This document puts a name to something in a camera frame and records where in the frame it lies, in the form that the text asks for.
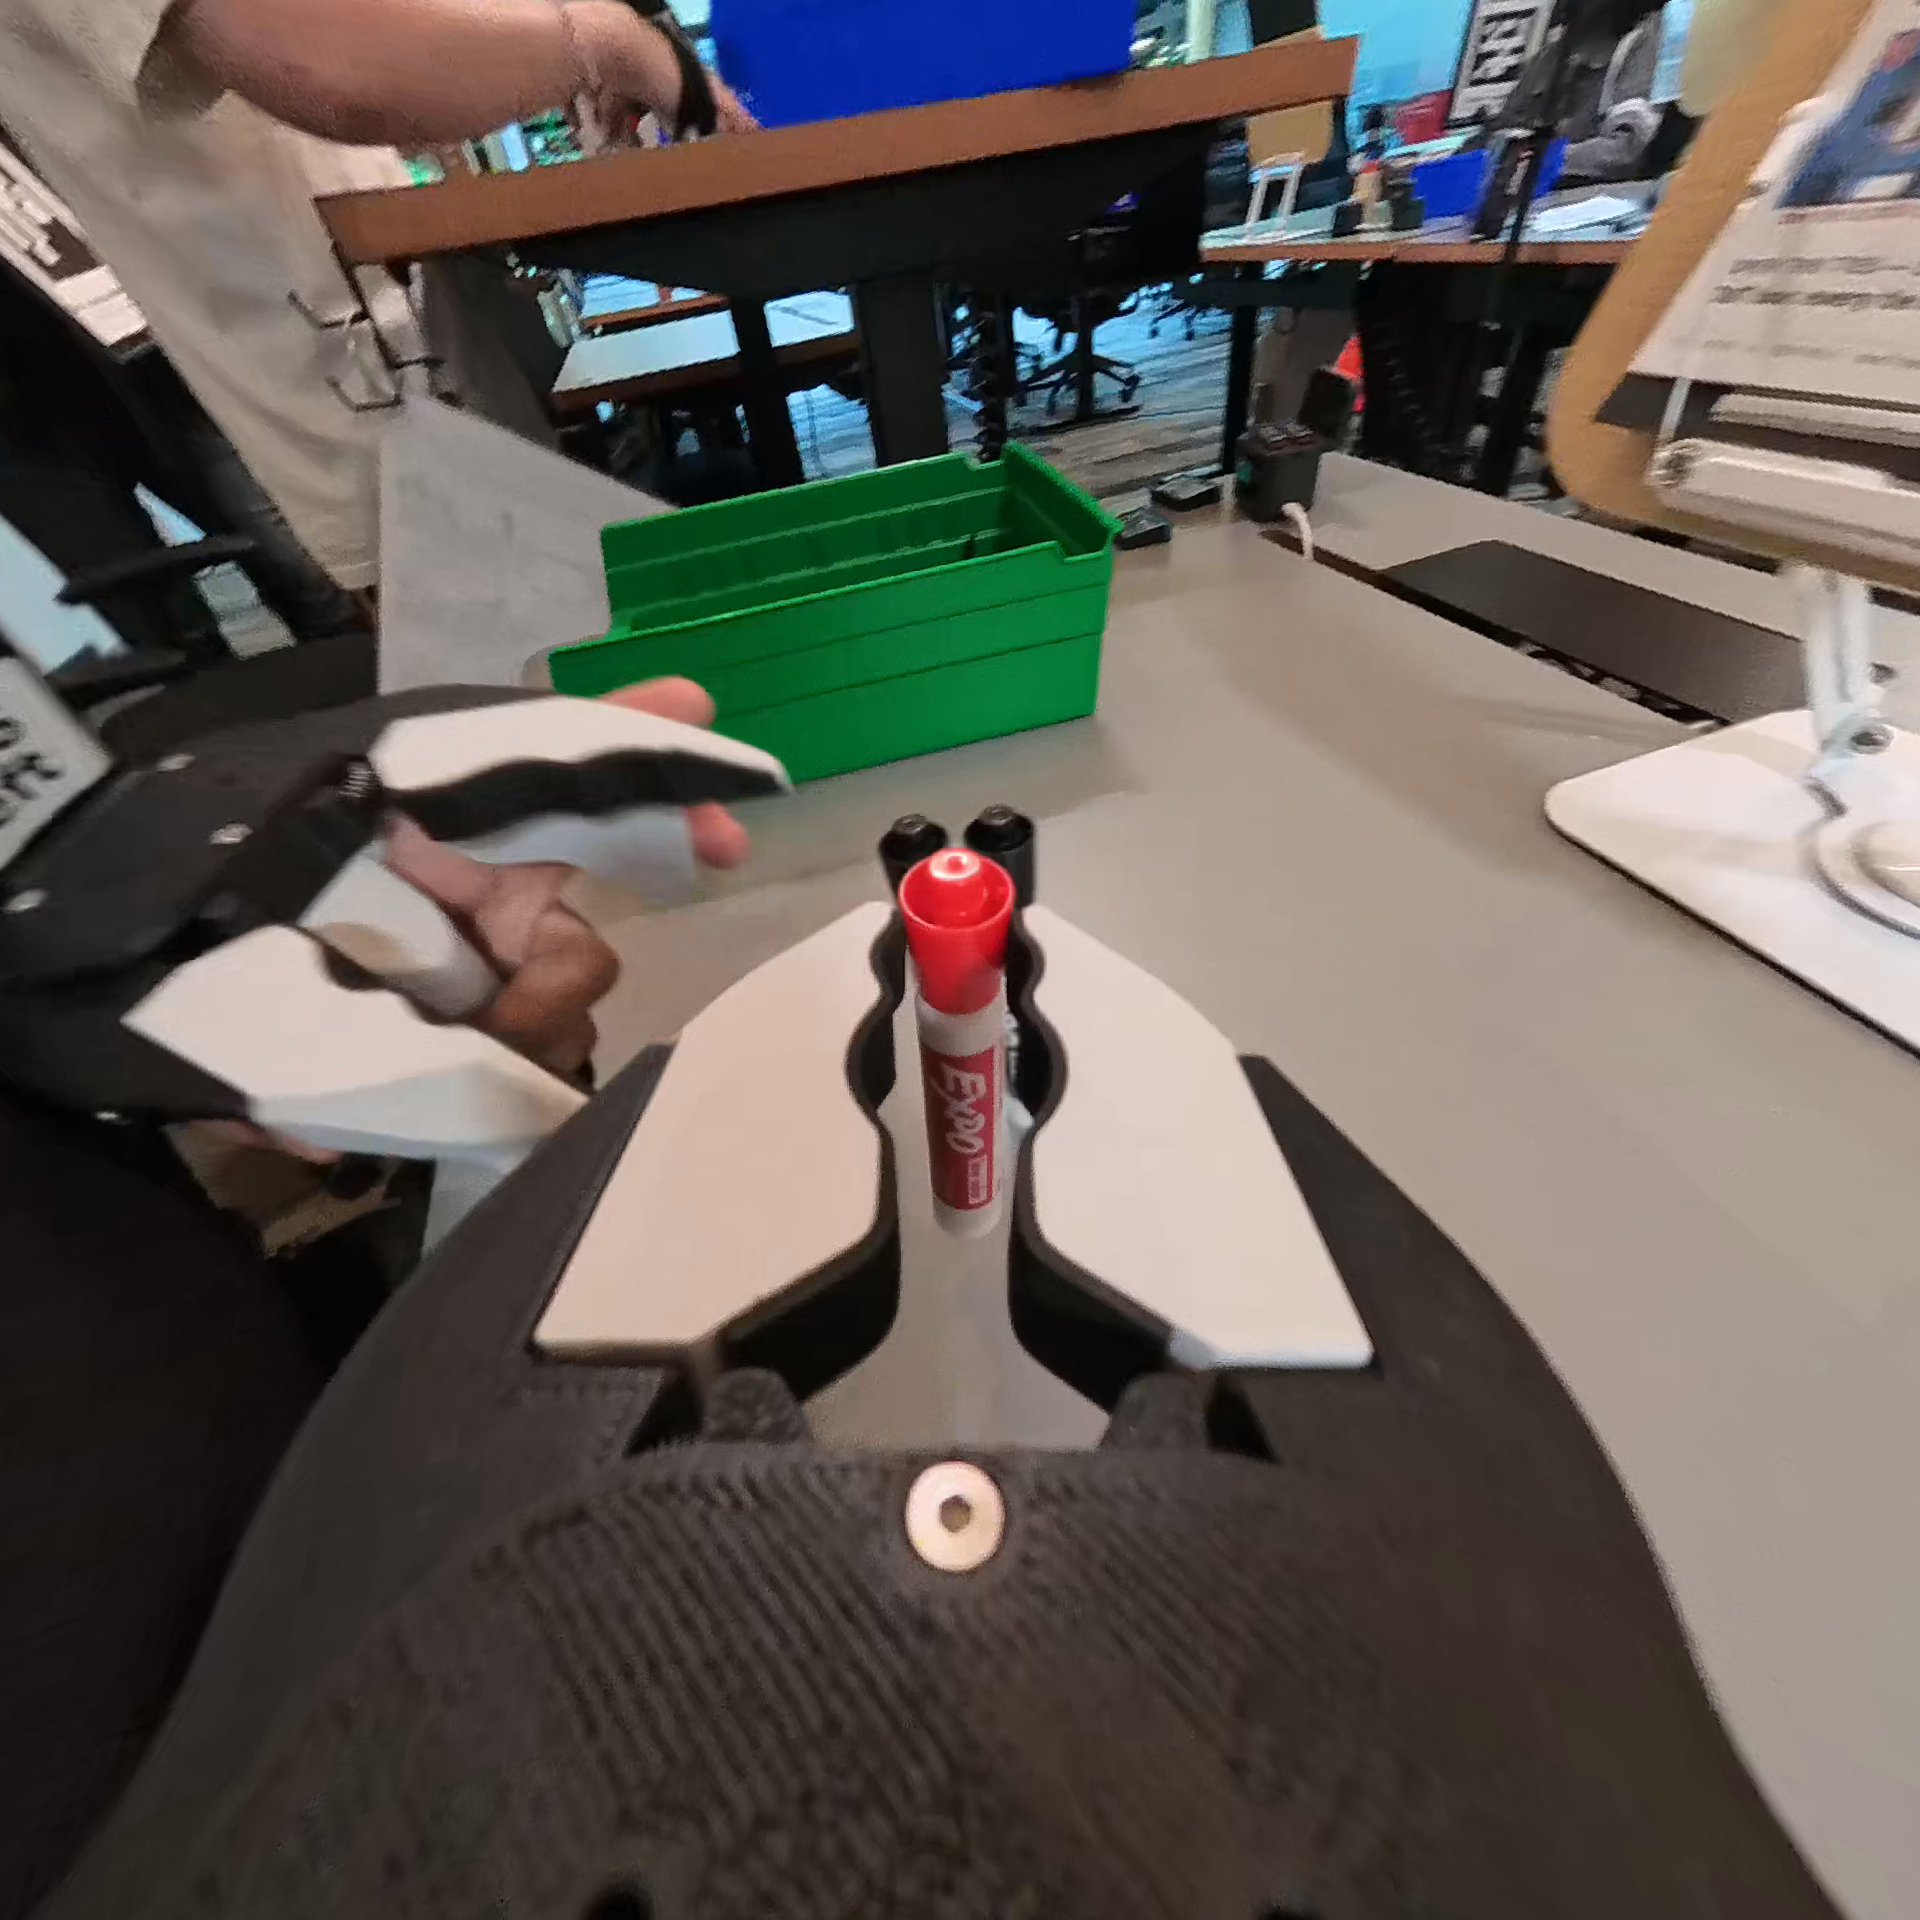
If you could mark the wooden edged desk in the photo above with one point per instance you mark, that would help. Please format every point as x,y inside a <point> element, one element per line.
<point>839,164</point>
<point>1425,248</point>

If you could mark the black power adapter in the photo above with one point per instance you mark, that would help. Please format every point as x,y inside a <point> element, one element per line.
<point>1279,468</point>

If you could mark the person's black knit clothing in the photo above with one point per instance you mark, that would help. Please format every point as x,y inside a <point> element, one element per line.
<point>150,1500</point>

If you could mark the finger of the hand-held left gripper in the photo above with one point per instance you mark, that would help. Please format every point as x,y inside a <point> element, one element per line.
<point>570,744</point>
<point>359,1065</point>

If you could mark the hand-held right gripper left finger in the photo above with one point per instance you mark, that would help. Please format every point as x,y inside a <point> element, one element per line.
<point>722,1185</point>

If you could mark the orange cone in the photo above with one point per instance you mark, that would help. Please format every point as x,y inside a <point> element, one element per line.
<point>1349,359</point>

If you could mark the green plastic bin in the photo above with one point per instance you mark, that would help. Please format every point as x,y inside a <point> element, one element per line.
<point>870,660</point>

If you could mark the person's left hand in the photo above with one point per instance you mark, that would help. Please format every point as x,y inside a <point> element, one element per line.
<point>548,960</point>

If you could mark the blue plastic bin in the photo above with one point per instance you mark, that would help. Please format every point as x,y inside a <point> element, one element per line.
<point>915,52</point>

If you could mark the printed instruction paper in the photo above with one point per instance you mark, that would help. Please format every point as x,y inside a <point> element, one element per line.
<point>1799,254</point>

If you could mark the red dry erase marker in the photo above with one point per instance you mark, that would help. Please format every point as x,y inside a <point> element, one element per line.
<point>962,1080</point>

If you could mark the black dry erase marker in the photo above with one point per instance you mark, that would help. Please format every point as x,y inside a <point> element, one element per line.
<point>910,855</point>
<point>1002,849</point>

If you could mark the small black block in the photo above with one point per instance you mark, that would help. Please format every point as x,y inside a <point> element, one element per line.
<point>1143,529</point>
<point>1185,491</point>

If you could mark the fiducial tag poster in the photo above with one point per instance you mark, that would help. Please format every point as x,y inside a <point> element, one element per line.
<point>1490,60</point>

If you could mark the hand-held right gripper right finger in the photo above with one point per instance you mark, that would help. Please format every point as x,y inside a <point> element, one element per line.
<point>1185,1185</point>

